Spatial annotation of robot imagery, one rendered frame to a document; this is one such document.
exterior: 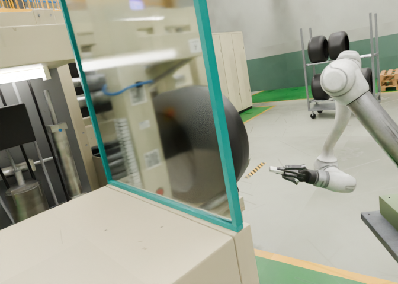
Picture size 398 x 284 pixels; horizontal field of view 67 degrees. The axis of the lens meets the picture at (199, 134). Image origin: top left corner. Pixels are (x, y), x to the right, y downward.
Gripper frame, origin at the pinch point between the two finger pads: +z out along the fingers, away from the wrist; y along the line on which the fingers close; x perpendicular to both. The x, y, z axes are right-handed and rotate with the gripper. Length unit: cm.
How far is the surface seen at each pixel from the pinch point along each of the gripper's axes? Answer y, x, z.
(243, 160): -7.2, -6.7, 19.3
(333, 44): 50, 490, -198
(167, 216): -40, -76, 49
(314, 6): 75, 1089, -316
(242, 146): -14.2, -5.3, 21.7
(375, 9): 29, 989, -481
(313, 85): 138, 484, -192
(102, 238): -37, -82, 61
